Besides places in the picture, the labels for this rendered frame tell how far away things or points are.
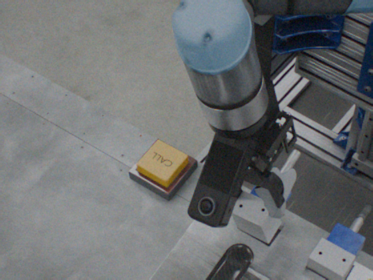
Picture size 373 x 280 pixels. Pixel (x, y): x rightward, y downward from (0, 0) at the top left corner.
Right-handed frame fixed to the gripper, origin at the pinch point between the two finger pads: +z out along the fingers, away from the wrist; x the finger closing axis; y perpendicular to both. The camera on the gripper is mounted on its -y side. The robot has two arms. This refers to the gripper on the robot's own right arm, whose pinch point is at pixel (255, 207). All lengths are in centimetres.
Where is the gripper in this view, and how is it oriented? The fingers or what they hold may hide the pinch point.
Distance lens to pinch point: 99.1
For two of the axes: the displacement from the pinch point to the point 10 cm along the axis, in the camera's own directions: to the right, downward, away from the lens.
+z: 2.4, 5.5, 8.0
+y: 5.5, -7.5, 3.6
